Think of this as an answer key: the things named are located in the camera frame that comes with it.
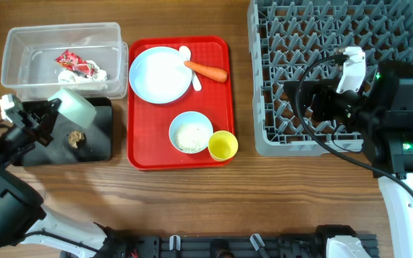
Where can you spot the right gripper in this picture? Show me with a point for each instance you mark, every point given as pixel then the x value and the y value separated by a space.
pixel 325 92

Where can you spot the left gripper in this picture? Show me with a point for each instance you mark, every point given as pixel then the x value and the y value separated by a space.
pixel 34 115

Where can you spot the mint green bowl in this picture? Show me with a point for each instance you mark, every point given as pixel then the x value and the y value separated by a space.
pixel 75 107

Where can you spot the white tissue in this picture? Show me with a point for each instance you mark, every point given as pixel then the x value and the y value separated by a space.
pixel 68 77

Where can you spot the brown food scrap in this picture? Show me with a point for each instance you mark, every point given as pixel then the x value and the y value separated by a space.
pixel 76 139

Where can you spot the red snack wrapper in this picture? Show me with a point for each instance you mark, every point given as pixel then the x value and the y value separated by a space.
pixel 74 63

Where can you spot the yellow plastic cup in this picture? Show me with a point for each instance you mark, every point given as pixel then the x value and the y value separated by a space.
pixel 223 145

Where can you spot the orange carrot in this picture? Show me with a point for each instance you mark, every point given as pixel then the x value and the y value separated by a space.
pixel 213 73

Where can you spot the light blue bowl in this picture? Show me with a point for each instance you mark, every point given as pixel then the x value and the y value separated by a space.
pixel 188 117

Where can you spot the white rice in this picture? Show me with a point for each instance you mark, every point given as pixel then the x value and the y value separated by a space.
pixel 191 138

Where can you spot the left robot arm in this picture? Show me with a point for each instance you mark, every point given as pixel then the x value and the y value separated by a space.
pixel 24 219

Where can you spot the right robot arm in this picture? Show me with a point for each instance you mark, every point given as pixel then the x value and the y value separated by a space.
pixel 384 119

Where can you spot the black waste tray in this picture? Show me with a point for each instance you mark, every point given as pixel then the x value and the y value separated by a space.
pixel 97 145

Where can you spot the clear plastic waste bin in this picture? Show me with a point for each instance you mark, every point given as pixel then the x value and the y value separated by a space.
pixel 90 58

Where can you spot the grey dishwasher rack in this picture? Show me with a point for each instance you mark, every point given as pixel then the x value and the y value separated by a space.
pixel 286 37

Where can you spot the large light blue plate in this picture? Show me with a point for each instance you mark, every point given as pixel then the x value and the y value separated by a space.
pixel 158 75

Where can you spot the red serving tray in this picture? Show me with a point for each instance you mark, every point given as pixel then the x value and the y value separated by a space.
pixel 148 144

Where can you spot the white plastic spoon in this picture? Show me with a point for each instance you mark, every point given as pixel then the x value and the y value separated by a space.
pixel 185 51

